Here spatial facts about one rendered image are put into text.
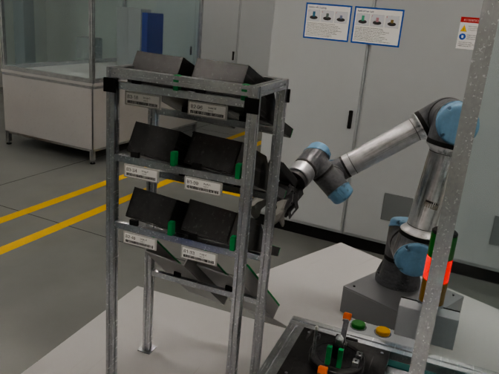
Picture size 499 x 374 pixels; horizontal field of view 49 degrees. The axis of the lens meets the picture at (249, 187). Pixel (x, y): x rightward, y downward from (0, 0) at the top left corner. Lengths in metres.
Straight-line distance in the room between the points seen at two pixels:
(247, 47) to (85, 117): 3.58
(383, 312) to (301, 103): 2.88
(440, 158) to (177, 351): 0.93
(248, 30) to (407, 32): 5.12
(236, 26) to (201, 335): 7.76
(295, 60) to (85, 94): 2.69
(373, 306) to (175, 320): 0.63
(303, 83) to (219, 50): 4.97
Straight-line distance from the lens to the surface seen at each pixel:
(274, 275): 2.10
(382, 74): 4.28
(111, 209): 1.30
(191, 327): 1.75
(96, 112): 6.33
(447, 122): 1.64
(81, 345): 1.69
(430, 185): 1.70
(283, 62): 4.51
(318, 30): 4.40
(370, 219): 4.51
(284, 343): 1.54
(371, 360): 1.52
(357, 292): 1.86
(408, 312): 1.22
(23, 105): 7.00
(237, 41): 9.19
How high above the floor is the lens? 1.80
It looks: 18 degrees down
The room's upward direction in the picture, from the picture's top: 5 degrees clockwise
